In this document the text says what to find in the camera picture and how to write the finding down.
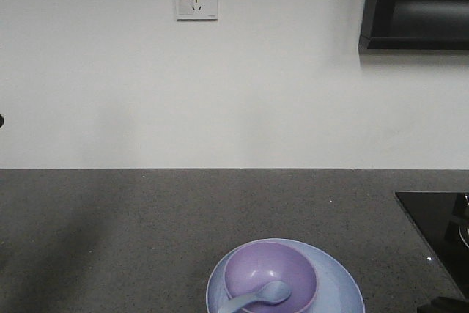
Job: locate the purple plastic bowl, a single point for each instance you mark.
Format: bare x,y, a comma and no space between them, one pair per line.
256,264

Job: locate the light blue plastic spoon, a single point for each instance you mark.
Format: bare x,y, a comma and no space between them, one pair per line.
272,293

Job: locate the light blue plastic plate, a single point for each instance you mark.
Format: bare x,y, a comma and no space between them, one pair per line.
337,289

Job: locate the black range hood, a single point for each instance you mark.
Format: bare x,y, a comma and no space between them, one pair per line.
414,25

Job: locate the black glass gas hob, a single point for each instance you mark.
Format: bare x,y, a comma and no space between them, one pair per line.
442,218

